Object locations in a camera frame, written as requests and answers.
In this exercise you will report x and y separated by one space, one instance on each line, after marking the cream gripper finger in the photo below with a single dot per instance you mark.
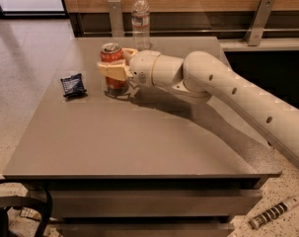
128 53
117 70

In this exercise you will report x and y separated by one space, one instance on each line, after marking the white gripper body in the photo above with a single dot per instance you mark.
143 68

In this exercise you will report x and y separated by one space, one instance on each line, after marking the red coke can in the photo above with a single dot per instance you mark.
110 52

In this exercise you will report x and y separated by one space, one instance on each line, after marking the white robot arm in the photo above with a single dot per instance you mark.
199 74

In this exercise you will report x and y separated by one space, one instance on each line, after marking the dark blue rxbar wrapper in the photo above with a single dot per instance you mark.
73 86

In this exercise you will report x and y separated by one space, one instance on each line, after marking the clear plastic water bottle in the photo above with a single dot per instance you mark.
140 21

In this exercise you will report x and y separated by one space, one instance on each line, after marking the grey upper drawer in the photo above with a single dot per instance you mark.
67 204

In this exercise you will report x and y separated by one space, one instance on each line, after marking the grey drawer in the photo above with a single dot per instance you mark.
67 204
147 230

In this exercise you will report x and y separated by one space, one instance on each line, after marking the grey lower drawer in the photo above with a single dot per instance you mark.
147 230

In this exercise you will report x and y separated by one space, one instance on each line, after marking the striped cylinder tool on floor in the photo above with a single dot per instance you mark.
273 212

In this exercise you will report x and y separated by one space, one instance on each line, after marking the black chair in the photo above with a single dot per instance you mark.
44 208

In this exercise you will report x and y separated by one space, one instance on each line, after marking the left metal rail bracket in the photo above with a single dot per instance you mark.
116 18

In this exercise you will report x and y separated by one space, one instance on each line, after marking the metal rail bracket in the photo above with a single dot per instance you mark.
253 36
116 18

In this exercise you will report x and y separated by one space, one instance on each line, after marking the horizontal metal rail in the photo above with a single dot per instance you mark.
204 31

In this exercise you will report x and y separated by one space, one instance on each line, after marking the right metal rail bracket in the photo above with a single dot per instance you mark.
253 36

